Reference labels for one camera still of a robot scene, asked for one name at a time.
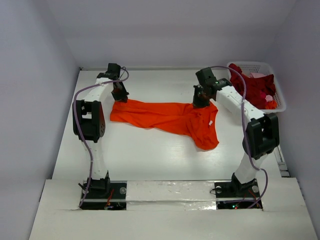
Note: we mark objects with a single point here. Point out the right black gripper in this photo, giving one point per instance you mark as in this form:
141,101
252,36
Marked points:
199,97

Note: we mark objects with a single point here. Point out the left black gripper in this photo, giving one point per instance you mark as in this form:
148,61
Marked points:
123,97

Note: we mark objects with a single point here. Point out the orange t shirt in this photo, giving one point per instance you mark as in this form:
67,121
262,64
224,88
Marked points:
172,117

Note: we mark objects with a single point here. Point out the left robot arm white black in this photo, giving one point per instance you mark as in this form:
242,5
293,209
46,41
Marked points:
89,122

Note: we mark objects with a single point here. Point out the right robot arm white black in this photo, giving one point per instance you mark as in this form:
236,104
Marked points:
260,131

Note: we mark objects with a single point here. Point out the pink garment in basket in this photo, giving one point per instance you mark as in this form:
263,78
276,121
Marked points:
256,75

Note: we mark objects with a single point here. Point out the dark red t shirt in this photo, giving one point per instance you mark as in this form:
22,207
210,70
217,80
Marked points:
259,91

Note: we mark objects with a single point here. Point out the small orange garment in basket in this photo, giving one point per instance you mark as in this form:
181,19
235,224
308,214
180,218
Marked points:
271,105

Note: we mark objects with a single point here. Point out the white plastic basket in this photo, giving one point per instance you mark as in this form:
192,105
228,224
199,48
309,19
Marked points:
248,67

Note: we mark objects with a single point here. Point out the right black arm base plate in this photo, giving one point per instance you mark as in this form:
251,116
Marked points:
230,199

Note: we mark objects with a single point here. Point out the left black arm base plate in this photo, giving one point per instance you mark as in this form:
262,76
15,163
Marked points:
115,200

